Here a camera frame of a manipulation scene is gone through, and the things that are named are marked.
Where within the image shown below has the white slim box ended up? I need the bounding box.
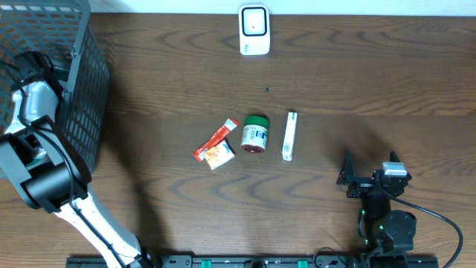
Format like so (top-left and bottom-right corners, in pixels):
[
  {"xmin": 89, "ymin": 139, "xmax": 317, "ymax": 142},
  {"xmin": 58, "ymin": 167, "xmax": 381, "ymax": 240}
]
[{"xmin": 281, "ymin": 112, "xmax": 298, "ymax": 162}]

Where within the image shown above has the green lid jar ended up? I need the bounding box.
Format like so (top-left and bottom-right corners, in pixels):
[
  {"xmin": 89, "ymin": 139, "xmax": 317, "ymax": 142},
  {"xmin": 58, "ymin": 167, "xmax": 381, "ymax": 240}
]
[{"xmin": 241, "ymin": 115, "xmax": 269, "ymax": 153}]

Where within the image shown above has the red stick sachet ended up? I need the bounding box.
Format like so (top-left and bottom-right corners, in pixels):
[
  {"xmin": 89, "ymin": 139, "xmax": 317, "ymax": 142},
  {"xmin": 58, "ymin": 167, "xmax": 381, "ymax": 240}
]
[{"xmin": 193, "ymin": 118, "xmax": 239, "ymax": 162}]

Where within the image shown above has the orange tissue pack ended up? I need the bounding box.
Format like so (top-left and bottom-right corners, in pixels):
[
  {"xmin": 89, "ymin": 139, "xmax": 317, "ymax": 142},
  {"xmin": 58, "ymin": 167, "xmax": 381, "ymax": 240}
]
[{"xmin": 204, "ymin": 140, "xmax": 235, "ymax": 170}]

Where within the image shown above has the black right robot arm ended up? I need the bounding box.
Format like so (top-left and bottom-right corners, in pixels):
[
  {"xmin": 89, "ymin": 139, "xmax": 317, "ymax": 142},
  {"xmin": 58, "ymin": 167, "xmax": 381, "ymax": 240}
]
[{"xmin": 336, "ymin": 150, "xmax": 417, "ymax": 255}]

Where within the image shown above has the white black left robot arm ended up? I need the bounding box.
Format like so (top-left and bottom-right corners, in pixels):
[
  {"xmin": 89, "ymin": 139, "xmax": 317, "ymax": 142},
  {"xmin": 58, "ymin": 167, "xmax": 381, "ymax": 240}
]
[{"xmin": 1, "ymin": 51, "xmax": 160, "ymax": 267}]

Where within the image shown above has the grey plastic mesh basket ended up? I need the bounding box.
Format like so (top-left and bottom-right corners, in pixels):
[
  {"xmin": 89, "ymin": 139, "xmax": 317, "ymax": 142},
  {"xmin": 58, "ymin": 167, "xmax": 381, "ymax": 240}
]
[{"xmin": 1, "ymin": 0, "xmax": 110, "ymax": 170}]

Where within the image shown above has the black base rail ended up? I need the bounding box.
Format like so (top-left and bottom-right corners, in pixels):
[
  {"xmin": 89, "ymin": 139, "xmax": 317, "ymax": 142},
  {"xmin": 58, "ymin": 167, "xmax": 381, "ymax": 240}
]
[{"xmin": 65, "ymin": 254, "xmax": 440, "ymax": 268}]

